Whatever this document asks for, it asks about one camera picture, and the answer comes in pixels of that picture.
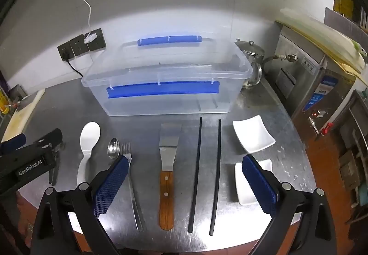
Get stainless steel water boiler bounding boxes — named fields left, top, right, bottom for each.
left=267, top=25, right=357, bottom=141

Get small metal spoon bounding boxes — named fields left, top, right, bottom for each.
left=107, top=138, right=120, bottom=158

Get white square dish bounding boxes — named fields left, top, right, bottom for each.
left=232, top=116, right=276, bottom=154
left=234, top=159, right=273, bottom=206

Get metal tap pipe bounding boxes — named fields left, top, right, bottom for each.
left=262, top=54, right=297, bottom=68

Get metal fork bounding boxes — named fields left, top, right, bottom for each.
left=120, top=143, right=144, bottom=232

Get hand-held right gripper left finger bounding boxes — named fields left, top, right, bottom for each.
left=30, top=154, right=130, bottom=255

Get pale cutting board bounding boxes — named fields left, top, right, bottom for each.
left=1, top=89, right=46, bottom=142

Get metal spatula wooden handle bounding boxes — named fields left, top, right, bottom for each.
left=159, top=123, right=183, bottom=231

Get stack of pale trays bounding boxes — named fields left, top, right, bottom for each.
left=275, top=8, right=368, bottom=86

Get black power cable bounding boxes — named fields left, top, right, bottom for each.
left=66, top=55, right=84, bottom=78

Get dark wall socket panel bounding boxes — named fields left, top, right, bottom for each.
left=57, top=28, right=106, bottom=61

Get white plug with cable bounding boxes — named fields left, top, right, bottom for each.
left=82, top=0, right=98, bottom=44

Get clear storage box blue handles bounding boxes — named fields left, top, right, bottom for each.
left=81, top=34, right=253, bottom=117

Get stainless steel kettle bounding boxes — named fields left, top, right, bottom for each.
left=235, top=38, right=265, bottom=88

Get black chopstick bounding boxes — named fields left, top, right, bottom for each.
left=187, top=117, right=203, bottom=234
left=209, top=119, right=222, bottom=236

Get white plastic rice spoon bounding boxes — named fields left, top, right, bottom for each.
left=76, top=122, right=101, bottom=186

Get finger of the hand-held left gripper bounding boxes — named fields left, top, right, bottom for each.
left=0, top=133, right=27, bottom=155
left=27, top=128, right=64, bottom=152

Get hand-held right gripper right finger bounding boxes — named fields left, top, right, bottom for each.
left=241, top=154, right=338, bottom=255

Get stainless steel shelf rack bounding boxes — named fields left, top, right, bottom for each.
left=339, top=90, right=368, bottom=242

